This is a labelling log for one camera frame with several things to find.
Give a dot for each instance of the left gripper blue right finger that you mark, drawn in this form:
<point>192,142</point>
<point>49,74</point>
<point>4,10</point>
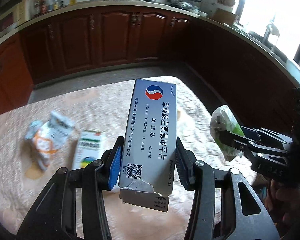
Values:
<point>184,160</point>

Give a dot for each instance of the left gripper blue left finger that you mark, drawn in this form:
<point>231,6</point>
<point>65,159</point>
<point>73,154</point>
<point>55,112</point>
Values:
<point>110,170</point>

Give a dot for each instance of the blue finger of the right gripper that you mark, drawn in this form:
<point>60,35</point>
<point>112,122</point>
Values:
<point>252,134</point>
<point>233,143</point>

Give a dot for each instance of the white green wrapper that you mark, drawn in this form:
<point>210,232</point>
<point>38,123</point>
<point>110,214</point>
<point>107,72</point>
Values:
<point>222,119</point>

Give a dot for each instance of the white green medicine box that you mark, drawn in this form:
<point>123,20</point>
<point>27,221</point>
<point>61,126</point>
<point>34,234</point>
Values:
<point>88,149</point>

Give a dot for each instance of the grey medicine box red-blue logo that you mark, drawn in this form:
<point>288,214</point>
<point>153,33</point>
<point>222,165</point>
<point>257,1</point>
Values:
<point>148,157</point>

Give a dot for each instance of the dark wooden kitchen cabinets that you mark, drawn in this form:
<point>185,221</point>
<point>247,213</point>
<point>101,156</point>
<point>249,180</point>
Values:
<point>72,41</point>

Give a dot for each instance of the person's right hand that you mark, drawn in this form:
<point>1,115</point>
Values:
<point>283,204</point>

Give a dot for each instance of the crumpled orange white snack bag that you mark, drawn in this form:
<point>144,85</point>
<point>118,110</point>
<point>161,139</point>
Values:
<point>47,138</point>

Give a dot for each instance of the white countertop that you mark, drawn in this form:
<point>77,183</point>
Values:
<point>291,68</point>

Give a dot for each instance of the beige embossed tablecloth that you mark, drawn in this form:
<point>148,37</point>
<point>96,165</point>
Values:
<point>52,215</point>

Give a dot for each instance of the sink faucet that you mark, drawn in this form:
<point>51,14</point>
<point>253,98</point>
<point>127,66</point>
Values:
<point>271,29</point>

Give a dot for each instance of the cardboard box on counter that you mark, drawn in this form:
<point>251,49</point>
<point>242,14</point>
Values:
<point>223,16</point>

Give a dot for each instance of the condiment bottles row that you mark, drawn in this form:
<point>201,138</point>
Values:
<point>43,6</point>

